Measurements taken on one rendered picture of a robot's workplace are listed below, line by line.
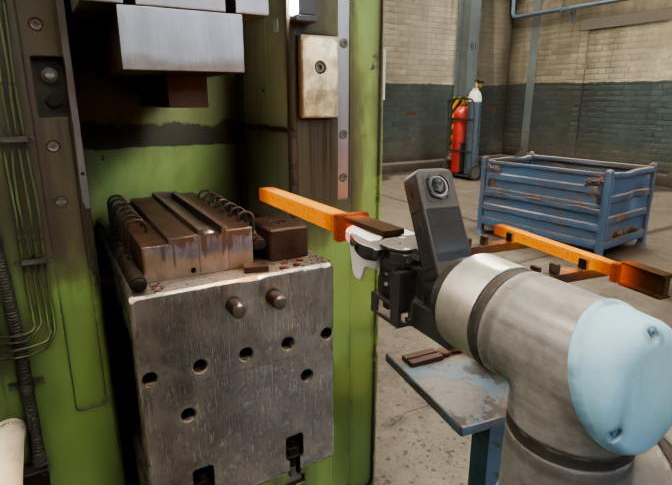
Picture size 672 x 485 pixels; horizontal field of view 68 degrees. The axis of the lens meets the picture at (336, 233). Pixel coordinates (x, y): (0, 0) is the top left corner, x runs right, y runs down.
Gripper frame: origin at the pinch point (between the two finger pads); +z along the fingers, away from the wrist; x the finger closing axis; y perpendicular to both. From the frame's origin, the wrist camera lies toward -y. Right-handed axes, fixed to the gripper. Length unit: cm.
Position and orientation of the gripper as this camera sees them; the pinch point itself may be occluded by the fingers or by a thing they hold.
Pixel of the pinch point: (359, 226)
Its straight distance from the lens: 62.6
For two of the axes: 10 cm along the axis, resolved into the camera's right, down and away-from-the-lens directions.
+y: -0.1, 9.6, 2.7
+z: -4.7, -2.4, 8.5
